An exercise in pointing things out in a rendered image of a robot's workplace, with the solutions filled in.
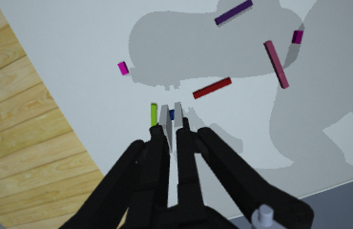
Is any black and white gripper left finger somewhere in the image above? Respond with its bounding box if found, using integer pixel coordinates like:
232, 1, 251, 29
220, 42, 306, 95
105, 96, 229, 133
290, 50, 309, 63
58, 104, 173, 229

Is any magenta rectangular block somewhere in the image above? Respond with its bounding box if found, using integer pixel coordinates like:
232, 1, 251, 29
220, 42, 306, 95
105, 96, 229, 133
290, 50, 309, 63
118, 62, 129, 75
291, 31, 303, 44

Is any pink rod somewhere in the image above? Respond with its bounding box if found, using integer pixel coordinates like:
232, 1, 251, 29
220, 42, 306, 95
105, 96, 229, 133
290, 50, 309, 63
263, 40, 289, 89

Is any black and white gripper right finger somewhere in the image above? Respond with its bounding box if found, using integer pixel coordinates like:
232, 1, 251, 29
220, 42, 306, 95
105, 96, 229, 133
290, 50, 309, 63
174, 102, 314, 229

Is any purple rod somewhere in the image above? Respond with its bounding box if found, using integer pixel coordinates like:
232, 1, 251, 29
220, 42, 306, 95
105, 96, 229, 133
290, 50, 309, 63
214, 0, 253, 25

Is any small blue block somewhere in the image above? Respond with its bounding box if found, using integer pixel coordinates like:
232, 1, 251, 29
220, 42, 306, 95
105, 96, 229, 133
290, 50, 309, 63
169, 109, 175, 120

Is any lime green rod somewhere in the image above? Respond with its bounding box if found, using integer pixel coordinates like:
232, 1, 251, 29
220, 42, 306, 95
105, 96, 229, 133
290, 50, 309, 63
151, 103, 156, 127

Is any dark red rod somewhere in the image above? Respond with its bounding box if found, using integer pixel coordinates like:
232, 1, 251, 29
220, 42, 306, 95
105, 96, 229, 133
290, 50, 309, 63
193, 77, 232, 99

